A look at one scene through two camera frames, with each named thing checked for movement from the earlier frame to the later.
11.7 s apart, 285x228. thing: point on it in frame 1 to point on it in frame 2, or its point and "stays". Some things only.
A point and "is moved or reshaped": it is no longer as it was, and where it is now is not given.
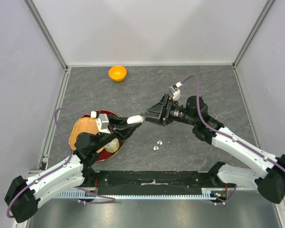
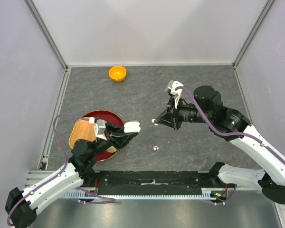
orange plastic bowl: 117,73 stays
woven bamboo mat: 89,125 stays
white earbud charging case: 136,118 is moved or reshaped
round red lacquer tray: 105,156 stays
